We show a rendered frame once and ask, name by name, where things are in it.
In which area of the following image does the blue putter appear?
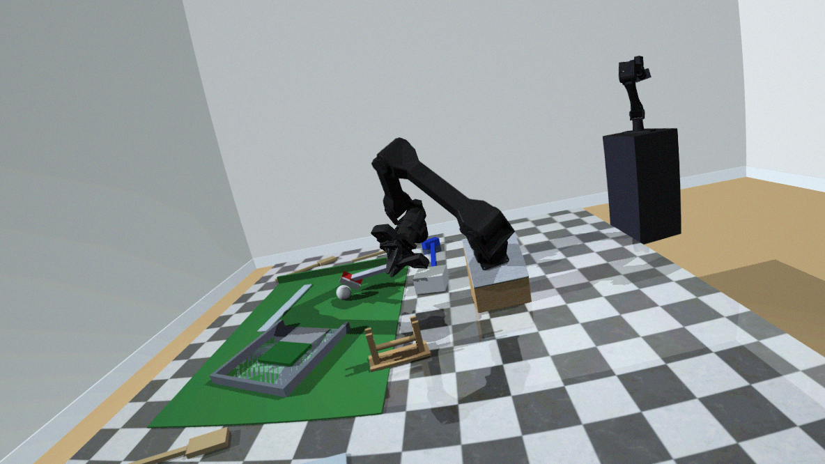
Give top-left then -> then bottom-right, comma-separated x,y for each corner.
422,237 -> 440,267

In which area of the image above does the white golf ball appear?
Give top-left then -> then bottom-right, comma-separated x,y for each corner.
337,285 -> 351,300

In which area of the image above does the light blue flat bar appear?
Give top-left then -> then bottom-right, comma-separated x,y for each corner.
302,453 -> 347,464
258,284 -> 312,332

